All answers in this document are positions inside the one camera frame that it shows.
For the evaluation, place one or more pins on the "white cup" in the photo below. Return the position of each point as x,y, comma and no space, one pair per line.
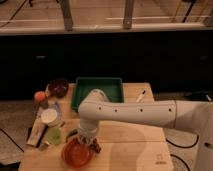
50,117

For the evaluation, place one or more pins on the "green plastic tray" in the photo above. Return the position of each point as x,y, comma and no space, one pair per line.
111,86

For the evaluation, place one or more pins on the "light green cup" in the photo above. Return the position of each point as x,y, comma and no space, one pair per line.
53,136

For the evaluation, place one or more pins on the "green cucumber toy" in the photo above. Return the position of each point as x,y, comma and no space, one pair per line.
72,133

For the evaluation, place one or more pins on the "orange ball toy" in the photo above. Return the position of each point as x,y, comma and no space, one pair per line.
40,96

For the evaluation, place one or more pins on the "dark maroon bowl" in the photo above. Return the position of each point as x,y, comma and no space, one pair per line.
58,87

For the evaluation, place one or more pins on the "dark grape bunch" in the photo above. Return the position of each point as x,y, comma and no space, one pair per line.
94,146

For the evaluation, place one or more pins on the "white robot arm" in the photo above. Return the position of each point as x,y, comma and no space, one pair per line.
189,116

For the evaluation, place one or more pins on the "red plastic bowl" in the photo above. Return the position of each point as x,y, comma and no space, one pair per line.
76,155

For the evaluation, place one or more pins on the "white marker pen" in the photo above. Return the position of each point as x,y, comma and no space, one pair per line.
141,96

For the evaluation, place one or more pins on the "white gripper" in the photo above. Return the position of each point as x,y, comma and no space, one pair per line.
87,136

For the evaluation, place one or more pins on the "wooden block box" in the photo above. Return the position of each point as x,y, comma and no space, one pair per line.
36,133

